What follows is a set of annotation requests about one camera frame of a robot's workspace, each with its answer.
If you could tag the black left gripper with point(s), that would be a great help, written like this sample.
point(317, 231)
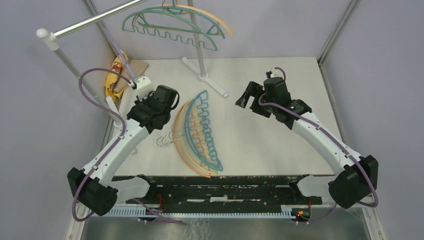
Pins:
point(145, 117)

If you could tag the yellow wavy hanger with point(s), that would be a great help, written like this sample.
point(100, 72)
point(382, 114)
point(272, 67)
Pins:
point(185, 149)

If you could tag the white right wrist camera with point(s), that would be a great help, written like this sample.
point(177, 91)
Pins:
point(276, 72)

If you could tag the purple wavy hanger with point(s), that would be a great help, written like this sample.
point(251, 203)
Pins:
point(120, 54)

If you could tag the teal plastic hanger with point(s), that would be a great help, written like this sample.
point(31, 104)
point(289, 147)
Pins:
point(199, 21)

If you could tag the green wavy hanger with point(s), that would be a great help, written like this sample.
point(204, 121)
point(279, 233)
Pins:
point(189, 33)

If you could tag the beige plastic hanger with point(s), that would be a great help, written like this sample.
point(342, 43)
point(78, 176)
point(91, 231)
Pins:
point(177, 11)

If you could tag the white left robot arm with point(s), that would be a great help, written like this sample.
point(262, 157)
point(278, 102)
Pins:
point(93, 189)

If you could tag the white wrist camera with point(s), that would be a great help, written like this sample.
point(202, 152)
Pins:
point(276, 72)
point(140, 88)

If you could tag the white clothes rack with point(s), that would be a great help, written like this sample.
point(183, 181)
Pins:
point(68, 128)

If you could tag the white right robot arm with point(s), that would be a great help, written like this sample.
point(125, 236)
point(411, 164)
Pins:
point(355, 177)

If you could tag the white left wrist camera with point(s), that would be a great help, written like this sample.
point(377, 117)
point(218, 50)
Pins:
point(140, 88)

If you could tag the beige cloth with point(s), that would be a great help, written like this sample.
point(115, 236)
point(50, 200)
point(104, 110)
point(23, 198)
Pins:
point(138, 67)

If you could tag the white slotted cable duct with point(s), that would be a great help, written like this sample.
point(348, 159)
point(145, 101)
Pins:
point(139, 211)

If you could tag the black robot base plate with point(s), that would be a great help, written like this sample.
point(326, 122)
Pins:
point(261, 194)

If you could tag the blue wavy hanger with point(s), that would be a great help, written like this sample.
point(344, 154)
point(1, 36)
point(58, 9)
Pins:
point(199, 133)

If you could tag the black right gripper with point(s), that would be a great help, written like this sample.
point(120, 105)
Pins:
point(255, 99)

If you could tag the orange wavy hanger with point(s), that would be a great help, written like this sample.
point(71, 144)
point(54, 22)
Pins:
point(177, 149)

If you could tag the yellow patterned cloth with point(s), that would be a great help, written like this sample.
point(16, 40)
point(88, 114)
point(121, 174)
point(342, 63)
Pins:
point(111, 80)

